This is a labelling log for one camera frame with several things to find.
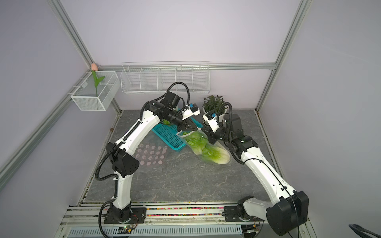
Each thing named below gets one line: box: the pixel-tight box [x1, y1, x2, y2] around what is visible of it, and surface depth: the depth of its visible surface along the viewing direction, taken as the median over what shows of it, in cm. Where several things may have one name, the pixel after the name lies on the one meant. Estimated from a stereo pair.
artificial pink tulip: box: [91, 62, 106, 97], surface depth 92 cm
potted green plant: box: [201, 94, 229, 122], surface depth 102 cm
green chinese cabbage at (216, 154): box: [201, 143, 231, 165], surface depth 88 cm
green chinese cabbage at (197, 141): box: [185, 131, 209, 155], surface depth 81 cm
